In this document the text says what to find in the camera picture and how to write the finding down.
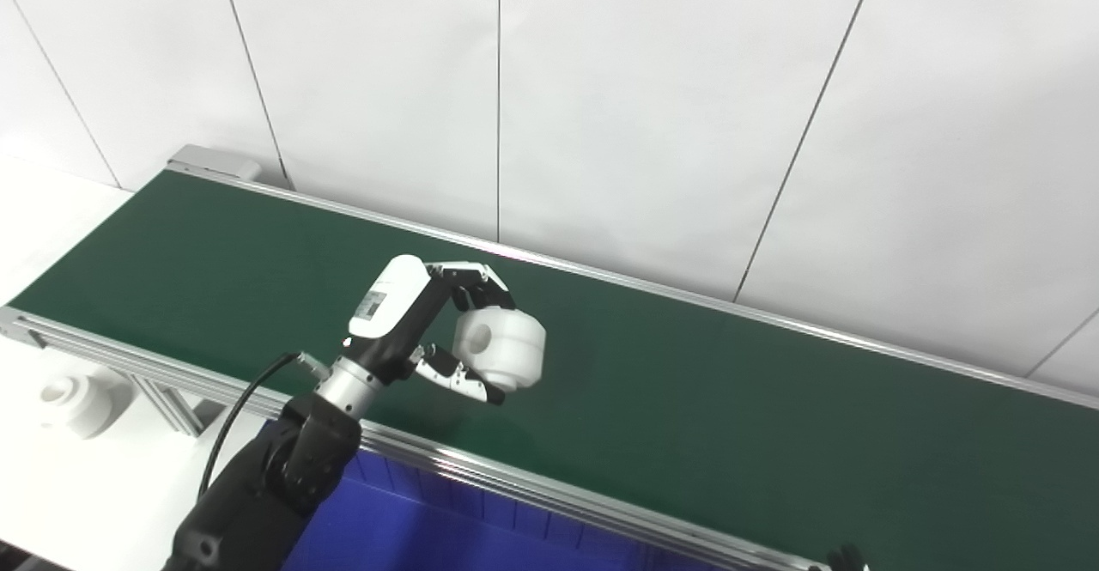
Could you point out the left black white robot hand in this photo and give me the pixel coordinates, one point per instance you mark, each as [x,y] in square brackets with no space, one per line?
[393,305]

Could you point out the white cylindrical plastic part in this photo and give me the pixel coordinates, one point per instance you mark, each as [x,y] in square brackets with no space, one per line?
[506,348]
[77,403]

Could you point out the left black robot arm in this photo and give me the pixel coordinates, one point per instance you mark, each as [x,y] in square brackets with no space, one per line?
[275,476]

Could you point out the green conveyor belt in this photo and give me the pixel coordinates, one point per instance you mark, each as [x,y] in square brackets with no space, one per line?
[687,399]
[532,478]

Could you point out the blue plastic bin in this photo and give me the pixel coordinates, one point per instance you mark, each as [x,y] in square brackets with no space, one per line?
[412,528]

